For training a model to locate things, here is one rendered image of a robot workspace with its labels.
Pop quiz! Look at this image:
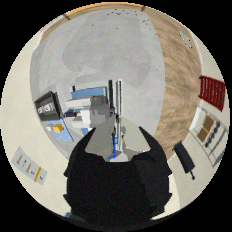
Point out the yellow block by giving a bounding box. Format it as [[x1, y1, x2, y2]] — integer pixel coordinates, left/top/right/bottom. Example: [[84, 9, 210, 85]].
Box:
[[52, 124, 64, 132]]

